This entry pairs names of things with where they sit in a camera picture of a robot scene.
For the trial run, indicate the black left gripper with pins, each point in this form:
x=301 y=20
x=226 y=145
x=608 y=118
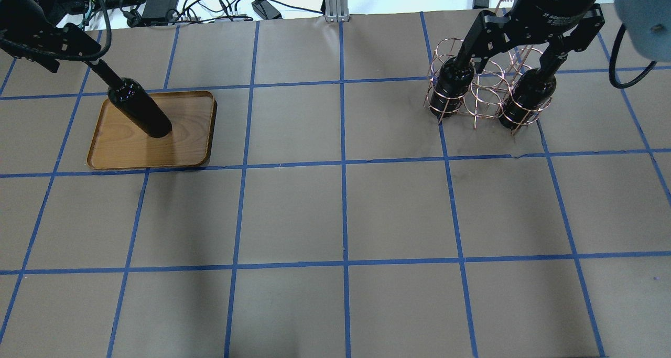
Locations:
x=58 y=42

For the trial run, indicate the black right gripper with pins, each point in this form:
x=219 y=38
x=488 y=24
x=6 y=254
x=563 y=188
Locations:
x=554 y=2

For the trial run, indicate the dark wine bottle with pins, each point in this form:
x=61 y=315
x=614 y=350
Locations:
x=529 y=95
x=128 y=96
x=449 y=89

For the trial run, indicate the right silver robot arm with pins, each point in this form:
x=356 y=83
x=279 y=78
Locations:
x=647 y=22

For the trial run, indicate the wooden rectangular tray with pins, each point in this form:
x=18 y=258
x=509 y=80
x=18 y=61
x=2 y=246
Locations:
x=118 y=144

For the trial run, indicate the copper wire bottle basket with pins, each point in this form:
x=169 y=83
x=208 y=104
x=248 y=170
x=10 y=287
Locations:
x=490 y=95

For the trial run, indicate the aluminium frame post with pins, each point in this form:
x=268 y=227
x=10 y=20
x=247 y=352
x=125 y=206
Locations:
x=336 y=11

